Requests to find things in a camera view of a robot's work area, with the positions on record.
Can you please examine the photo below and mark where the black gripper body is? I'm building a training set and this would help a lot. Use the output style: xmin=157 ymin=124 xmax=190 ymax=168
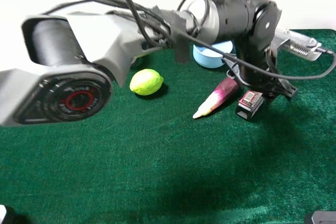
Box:
xmin=223 ymin=58 xmax=298 ymax=100

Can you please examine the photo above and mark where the small dark card box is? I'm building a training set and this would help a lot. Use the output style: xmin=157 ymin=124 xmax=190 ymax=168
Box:
xmin=235 ymin=90 xmax=264 ymax=121

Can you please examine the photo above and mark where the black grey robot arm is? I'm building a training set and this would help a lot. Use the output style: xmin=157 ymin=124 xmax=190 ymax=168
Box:
xmin=1 ymin=0 xmax=297 ymax=126

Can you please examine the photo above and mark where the grey object bottom right corner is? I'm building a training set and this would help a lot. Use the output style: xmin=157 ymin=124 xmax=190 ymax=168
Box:
xmin=303 ymin=211 xmax=336 ymax=224

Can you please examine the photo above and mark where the purple white eggplant toy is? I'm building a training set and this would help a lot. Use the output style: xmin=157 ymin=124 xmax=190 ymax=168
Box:
xmin=193 ymin=77 xmax=239 ymax=119

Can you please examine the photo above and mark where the light blue bowl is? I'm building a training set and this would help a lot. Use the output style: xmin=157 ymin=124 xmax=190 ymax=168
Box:
xmin=193 ymin=41 xmax=235 ymax=69

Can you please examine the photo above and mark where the green lime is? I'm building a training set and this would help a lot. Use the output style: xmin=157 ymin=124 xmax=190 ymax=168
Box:
xmin=130 ymin=69 xmax=164 ymax=95

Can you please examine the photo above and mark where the green felt table cloth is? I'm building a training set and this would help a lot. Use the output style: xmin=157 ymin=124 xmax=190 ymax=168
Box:
xmin=0 ymin=29 xmax=336 ymax=224

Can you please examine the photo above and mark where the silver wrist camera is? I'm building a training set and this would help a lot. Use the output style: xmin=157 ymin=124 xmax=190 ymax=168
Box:
xmin=271 ymin=28 xmax=333 ymax=61

